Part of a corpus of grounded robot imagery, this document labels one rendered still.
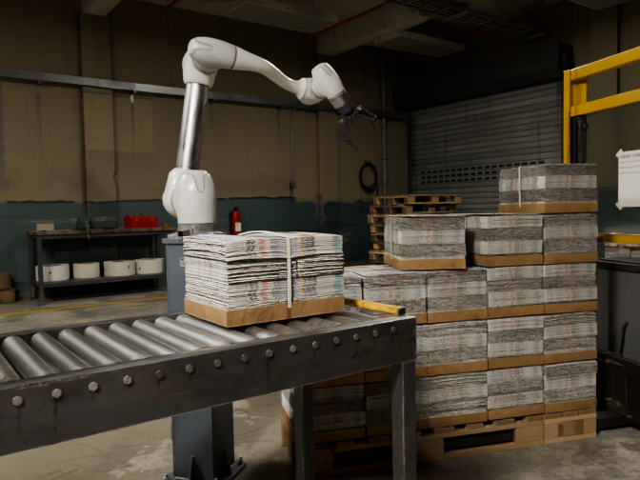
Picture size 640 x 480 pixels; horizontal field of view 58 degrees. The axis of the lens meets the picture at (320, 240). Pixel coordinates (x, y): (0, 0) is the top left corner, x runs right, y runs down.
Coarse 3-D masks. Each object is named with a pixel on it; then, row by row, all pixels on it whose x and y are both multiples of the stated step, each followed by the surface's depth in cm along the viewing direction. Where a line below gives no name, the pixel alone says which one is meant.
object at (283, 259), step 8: (280, 240) 156; (296, 240) 159; (280, 248) 156; (296, 248) 159; (280, 256) 156; (296, 256) 159; (280, 264) 156; (296, 264) 159; (280, 272) 156; (296, 272) 160; (280, 280) 158; (280, 288) 157; (296, 288) 160; (280, 296) 158; (296, 296) 160
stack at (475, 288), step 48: (384, 288) 244; (432, 288) 251; (480, 288) 256; (528, 288) 263; (432, 336) 250; (480, 336) 256; (528, 336) 264; (384, 384) 245; (432, 384) 252; (480, 384) 258; (528, 384) 264; (288, 432) 258; (432, 432) 254; (480, 432) 259; (528, 432) 265
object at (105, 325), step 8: (168, 312) 176; (176, 312) 175; (184, 312) 175; (112, 320) 165; (120, 320) 165; (128, 320) 165; (152, 320) 169; (48, 328) 156; (56, 328) 156; (64, 328) 155; (72, 328) 156; (80, 328) 157; (104, 328) 161; (0, 336) 146; (8, 336) 147; (24, 336) 149; (56, 336) 153; (0, 344) 146; (8, 360) 147
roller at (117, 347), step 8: (88, 328) 157; (96, 328) 155; (88, 336) 153; (96, 336) 148; (104, 336) 145; (112, 336) 143; (96, 344) 146; (104, 344) 142; (112, 344) 138; (120, 344) 136; (128, 344) 135; (112, 352) 136; (120, 352) 132; (128, 352) 129; (136, 352) 127; (144, 352) 126; (128, 360) 127
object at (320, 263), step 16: (304, 240) 160; (320, 240) 163; (336, 240) 167; (304, 256) 161; (320, 256) 164; (336, 256) 167; (304, 272) 161; (320, 272) 164; (336, 272) 167; (304, 288) 161; (320, 288) 165; (336, 288) 168
